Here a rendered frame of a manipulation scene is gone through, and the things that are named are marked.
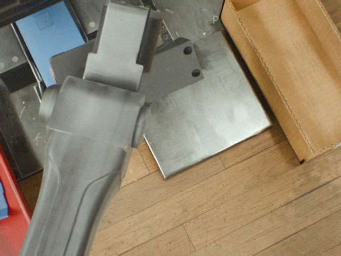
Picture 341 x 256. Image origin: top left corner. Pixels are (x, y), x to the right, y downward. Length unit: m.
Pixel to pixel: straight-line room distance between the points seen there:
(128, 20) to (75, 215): 0.18
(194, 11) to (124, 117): 0.50
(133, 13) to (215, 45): 0.40
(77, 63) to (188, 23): 0.33
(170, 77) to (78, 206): 0.23
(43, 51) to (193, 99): 0.22
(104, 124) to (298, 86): 0.50
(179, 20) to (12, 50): 0.26
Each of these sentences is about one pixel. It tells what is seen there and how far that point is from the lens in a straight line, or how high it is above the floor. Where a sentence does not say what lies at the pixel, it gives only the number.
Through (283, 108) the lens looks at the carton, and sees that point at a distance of 0.92.
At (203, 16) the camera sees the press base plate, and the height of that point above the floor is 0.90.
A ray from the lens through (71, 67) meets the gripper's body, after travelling 0.72.
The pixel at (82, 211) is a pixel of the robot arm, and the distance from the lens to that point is 0.51.
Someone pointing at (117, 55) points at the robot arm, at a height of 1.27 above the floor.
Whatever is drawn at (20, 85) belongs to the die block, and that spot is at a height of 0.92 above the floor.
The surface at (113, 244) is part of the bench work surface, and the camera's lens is 0.92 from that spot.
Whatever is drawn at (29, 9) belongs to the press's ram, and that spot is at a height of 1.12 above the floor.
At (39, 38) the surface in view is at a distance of 0.91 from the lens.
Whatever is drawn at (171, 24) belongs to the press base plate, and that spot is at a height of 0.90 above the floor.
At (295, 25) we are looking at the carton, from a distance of 1.02.
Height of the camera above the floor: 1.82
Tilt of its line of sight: 75 degrees down
